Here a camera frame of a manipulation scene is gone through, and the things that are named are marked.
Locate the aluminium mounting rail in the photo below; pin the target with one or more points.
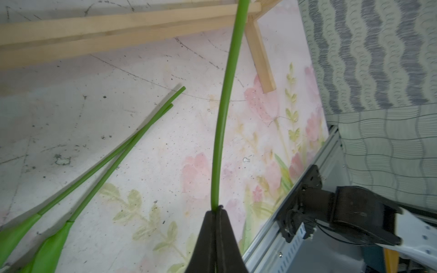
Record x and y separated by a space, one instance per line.
278 243

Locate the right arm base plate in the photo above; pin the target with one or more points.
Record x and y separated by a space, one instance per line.
307 203

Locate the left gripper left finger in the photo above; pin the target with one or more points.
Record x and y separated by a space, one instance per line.
203 258

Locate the floral pink table mat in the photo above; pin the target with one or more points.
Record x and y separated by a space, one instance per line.
60 119

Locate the white artificial tulip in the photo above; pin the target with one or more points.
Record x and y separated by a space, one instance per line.
236 41

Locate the pink artificial tulip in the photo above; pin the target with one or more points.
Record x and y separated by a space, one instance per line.
47 257

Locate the white vented cable duct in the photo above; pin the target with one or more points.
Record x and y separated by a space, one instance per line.
290 250

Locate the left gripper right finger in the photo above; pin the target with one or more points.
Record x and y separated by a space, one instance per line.
229 259

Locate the wooden clothes rack frame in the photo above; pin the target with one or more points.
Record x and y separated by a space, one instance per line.
30 43

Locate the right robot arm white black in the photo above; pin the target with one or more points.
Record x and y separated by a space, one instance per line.
371 218

